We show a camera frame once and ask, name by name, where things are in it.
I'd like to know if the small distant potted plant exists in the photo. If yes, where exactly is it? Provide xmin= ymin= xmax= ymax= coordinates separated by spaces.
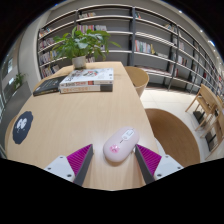
xmin=13 ymin=72 xmax=27 ymax=89

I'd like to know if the red-and-white spine book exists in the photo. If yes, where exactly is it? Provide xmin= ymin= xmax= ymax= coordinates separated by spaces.
xmin=59 ymin=83 xmax=114 ymax=95

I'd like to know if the rounded-back wooden chair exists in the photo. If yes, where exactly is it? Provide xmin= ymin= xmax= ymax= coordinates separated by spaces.
xmin=144 ymin=107 xmax=201 ymax=168
xmin=124 ymin=65 xmax=150 ymax=98

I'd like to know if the white illustrated cover book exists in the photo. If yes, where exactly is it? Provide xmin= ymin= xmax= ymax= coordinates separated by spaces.
xmin=59 ymin=67 xmax=115 ymax=88

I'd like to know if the group of slatted wooden chairs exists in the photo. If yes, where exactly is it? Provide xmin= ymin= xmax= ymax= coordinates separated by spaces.
xmin=184 ymin=83 xmax=224 ymax=161

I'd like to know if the green potted plant white pot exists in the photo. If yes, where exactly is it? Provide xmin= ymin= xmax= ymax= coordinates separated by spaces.
xmin=52 ymin=25 xmax=123 ymax=70

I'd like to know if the group of ceiling lights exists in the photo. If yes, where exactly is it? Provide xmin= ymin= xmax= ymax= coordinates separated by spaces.
xmin=178 ymin=9 xmax=216 ymax=48

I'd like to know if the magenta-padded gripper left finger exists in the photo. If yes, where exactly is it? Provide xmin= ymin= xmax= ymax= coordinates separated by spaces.
xmin=43 ymin=143 xmax=94 ymax=187

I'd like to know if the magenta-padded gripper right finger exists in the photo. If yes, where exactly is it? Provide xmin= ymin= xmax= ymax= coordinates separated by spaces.
xmin=134 ymin=143 xmax=183 ymax=186

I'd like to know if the grey bookshelf unit with books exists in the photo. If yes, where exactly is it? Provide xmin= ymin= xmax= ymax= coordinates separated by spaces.
xmin=35 ymin=3 xmax=224 ymax=98

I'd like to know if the dark cartoon-eyed mouse pad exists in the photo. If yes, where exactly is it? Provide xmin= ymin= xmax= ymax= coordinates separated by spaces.
xmin=12 ymin=110 xmax=34 ymax=145

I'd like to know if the black hardcover book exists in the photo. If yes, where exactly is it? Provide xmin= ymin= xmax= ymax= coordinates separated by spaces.
xmin=32 ymin=74 xmax=68 ymax=97

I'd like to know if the pale pink computer mouse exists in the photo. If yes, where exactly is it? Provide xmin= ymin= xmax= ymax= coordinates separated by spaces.
xmin=102 ymin=125 xmax=140 ymax=164

